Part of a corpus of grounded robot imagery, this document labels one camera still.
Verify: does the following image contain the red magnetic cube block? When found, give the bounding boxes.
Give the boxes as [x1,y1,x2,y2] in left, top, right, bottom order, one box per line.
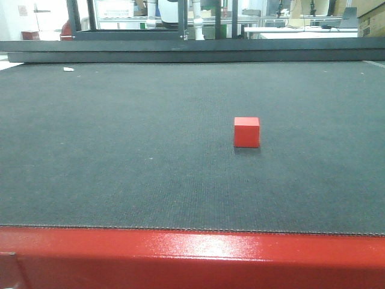
[234,117,260,148]

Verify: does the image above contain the cardboard box right edge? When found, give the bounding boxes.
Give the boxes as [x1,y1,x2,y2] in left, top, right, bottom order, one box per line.
[356,1,384,37]

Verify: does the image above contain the white background table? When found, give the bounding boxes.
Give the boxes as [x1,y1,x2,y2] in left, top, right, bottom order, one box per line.
[244,26,358,39]

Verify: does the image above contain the dark grey stacked boards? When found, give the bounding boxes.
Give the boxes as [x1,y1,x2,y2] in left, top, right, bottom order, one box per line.
[1,37,384,63]

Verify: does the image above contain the dark grey carpet mat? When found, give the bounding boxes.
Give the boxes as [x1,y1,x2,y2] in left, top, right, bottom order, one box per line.
[1,61,384,235]

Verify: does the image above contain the dark metal frame rack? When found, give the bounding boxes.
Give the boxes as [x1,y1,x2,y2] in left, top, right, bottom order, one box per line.
[66,0,240,41]

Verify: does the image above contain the white robot arm pillar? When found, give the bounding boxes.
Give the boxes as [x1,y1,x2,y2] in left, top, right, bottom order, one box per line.
[192,0,205,41]

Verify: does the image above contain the red metal base frame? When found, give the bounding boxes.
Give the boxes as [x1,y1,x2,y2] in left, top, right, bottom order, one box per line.
[1,226,384,288]

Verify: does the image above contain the small red box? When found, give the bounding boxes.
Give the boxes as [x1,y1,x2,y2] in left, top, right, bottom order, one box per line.
[21,30,40,41]

